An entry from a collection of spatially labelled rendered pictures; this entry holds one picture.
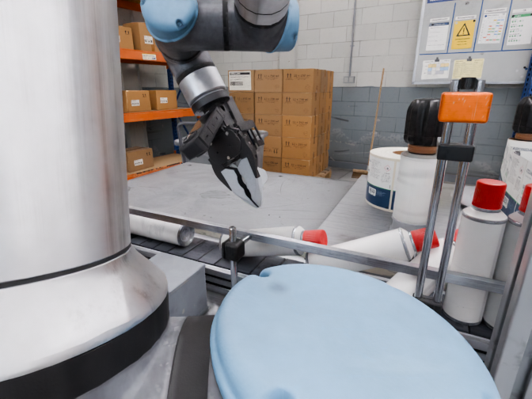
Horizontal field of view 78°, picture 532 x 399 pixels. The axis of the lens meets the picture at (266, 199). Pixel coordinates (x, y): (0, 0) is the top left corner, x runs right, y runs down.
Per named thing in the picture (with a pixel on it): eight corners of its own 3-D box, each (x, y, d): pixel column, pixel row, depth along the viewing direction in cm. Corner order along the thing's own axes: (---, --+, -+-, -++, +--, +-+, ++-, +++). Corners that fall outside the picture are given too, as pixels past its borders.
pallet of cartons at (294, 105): (331, 177, 462) (338, 70, 417) (313, 193, 392) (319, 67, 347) (256, 168, 512) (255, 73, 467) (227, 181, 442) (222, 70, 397)
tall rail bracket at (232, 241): (258, 298, 61) (257, 214, 55) (238, 321, 55) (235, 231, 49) (243, 293, 62) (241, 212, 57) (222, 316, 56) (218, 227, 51)
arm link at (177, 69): (141, 17, 53) (153, 39, 62) (172, 78, 54) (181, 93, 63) (184, -4, 54) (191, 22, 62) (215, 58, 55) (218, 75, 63)
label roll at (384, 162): (359, 191, 107) (363, 146, 102) (423, 192, 105) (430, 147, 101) (373, 213, 88) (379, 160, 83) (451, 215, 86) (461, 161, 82)
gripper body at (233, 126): (267, 146, 62) (238, 89, 62) (245, 154, 55) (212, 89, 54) (238, 163, 66) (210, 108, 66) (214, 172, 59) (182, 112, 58)
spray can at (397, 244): (318, 277, 59) (439, 249, 52) (311, 285, 55) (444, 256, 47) (309, 249, 60) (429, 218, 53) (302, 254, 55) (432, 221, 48)
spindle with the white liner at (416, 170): (431, 228, 79) (454, 97, 69) (431, 243, 71) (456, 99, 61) (391, 222, 82) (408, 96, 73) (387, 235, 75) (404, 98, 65)
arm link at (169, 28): (222, -28, 44) (224, 15, 54) (134, -32, 42) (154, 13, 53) (222, 32, 44) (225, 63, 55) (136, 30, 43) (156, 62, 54)
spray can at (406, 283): (360, 297, 49) (442, 226, 56) (380, 327, 49) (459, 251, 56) (381, 298, 44) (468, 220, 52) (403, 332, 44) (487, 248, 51)
